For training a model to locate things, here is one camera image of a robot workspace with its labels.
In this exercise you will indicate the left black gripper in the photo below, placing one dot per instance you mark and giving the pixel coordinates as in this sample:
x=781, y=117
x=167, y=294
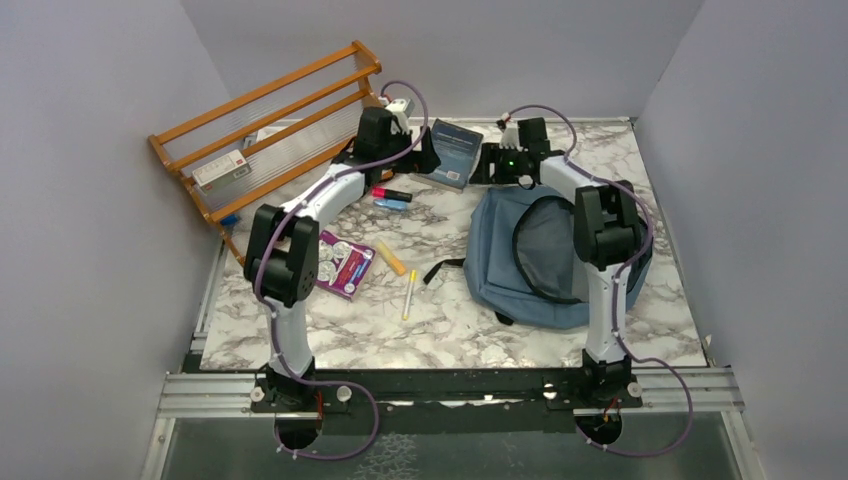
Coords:
x=419, y=161

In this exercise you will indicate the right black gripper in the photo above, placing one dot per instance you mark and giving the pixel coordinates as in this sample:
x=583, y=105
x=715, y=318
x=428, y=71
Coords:
x=490, y=154

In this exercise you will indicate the dark blue book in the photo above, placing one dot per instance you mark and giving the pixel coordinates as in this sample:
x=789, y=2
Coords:
x=458, y=150

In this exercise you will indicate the blue backpack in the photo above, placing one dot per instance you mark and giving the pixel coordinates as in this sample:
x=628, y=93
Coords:
x=556, y=260

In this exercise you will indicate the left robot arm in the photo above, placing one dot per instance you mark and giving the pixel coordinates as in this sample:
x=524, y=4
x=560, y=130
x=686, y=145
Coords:
x=282, y=260

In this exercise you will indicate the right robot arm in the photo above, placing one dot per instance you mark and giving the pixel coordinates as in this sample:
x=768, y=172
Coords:
x=602, y=350

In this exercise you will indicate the blue highlighter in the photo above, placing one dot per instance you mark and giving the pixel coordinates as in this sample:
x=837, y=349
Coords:
x=390, y=204

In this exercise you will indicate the pink black highlighter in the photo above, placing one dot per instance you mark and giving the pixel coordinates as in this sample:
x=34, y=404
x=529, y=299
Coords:
x=390, y=194

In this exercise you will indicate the orange highlighter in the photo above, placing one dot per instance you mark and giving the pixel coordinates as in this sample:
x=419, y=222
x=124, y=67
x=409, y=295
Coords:
x=394, y=263

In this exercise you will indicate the yellow capped pen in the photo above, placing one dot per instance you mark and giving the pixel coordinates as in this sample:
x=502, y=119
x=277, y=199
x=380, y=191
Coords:
x=409, y=294

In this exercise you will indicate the purple stationery package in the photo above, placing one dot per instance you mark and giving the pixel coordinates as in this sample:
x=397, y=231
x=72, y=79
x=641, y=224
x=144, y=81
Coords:
x=342, y=265

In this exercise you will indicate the white box on shelf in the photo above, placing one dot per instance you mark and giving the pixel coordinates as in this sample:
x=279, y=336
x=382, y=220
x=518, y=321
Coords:
x=221, y=172

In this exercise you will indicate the wooden shelf rack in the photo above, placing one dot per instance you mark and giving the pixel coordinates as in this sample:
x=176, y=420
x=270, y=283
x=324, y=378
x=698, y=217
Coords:
x=285, y=129

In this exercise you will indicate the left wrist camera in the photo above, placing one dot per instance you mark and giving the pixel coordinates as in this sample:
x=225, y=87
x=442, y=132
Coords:
x=401, y=109

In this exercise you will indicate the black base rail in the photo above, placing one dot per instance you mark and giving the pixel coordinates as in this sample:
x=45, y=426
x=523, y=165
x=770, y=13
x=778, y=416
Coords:
x=359, y=402

